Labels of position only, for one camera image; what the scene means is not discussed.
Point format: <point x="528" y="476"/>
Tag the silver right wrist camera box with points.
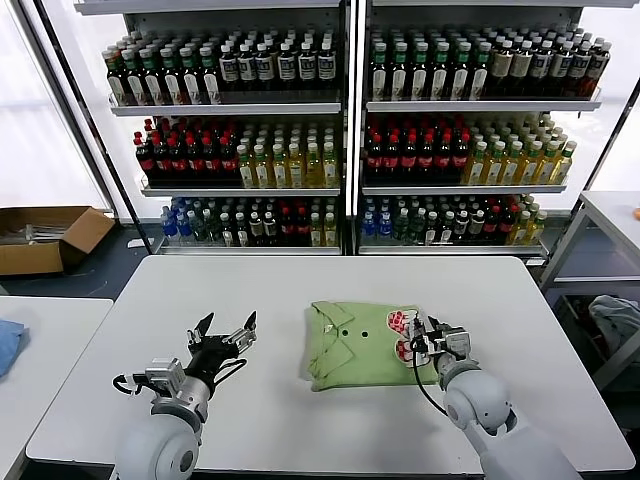
<point x="457" y="342"/>

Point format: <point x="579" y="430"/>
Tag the grey metal shelf unit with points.
<point x="475" y="4"/>
<point x="200" y="7"/>

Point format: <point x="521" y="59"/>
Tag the grey metal shelf board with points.
<point x="475" y="106"/>
<point x="225" y="109"/>
<point x="240" y="192"/>
<point x="250" y="250"/>
<point x="465" y="190"/>
<point x="450" y="250"/>

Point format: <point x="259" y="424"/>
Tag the white paper scrap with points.
<point x="135" y="244"/>

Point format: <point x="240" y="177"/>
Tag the clear plastic tube bundle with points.
<point x="42" y="233"/>

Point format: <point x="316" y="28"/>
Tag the grey white crumpled cloth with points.
<point x="615" y="315"/>

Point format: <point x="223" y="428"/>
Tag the green polo shirt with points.
<point x="360" y="360"/>

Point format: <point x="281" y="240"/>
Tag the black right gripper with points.
<point x="436" y="340"/>

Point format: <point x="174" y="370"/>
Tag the blue water bottle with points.
<point x="369" y="226"/>
<point x="385" y="226"/>
<point x="183" y="227"/>
<point x="168" y="227"/>

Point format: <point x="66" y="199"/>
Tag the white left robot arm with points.
<point x="160" y="445"/>

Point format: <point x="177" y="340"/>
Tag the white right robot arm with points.
<point x="490" y="415"/>

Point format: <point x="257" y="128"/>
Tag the brown cardboard box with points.
<point x="30" y="260"/>

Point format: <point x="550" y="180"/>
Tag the small yellow drink bottle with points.
<point x="316" y="232"/>
<point x="330" y="232"/>
<point x="520" y="231"/>
<point x="536" y="230"/>

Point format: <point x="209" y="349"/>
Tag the blue folded cloth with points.
<point x="9" y="345"/>

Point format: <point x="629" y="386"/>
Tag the dark bottle blue-white label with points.
<point x="580" y="71"/>
<point x="542" y="70"/>
<point x="308" y="68"/>
<point x="327" y="67"/>
<point x="265" y="69"/>
<point x="248" y="70"/>
<point x="287" y="69"/>
<point x="561" y="70"/>
<point x="229" y="70"/>

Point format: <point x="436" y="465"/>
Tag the dark bottle beige label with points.
<point x="502" y="70"/>
<point x="522" y="70"/>

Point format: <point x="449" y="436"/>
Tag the grey metal frame table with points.
<point x="610" y="205"/>

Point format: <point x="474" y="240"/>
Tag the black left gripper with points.
<point x="215" y="355"/>

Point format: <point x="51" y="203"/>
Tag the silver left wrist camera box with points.
<point x="165" y="375"/>

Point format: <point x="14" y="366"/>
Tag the cola bottle red cap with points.
<point x="162" y="164"/>
<point x="460" y="161"/>
<point x="375" y="161"/>
<point x="145" y="162"/>
<point x="213" y="164"/>
<point x="196" y="164"/>
<point x="179" y="164"/>
<point x="427" y="161"/>
<point x="410" y="161"/>
<point x="229" y="163"/>
<point x="444" y="161"/>
<point x="392" y="161"/>

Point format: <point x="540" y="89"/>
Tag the dark bottle green cap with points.
<point x="173" y="86"/>
<point x="462" y="75"/>
<point x="136" y="87"/>
<point x="421" y="75"/>
<point x="211" y="84"/>
<point x="154" y="87"/>
<point x="117" y="87"/>
<point x="400" y="75"/>
<point x="442" y="75"/>
<point x="380" y="75"/>
<point x="193" y="85"/>
<point x="481" y="75"/>

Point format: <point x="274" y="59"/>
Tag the black storage crate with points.
<point x="567" y="312"/>

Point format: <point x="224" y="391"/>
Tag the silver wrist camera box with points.
<point x="457" y="342"/>
<point x="165" y="375"/>

